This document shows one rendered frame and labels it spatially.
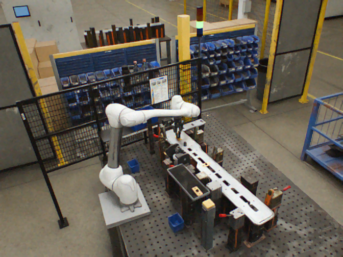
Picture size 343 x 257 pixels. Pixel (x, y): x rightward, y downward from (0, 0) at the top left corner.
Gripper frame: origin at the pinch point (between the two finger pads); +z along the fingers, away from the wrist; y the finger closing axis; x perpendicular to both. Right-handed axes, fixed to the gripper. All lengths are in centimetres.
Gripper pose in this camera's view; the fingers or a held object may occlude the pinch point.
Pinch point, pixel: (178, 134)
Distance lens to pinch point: 280.5
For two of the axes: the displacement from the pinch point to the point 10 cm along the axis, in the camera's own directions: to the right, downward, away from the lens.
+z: 0.4, 8.5, 5.3
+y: 8.6, -3.0, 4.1
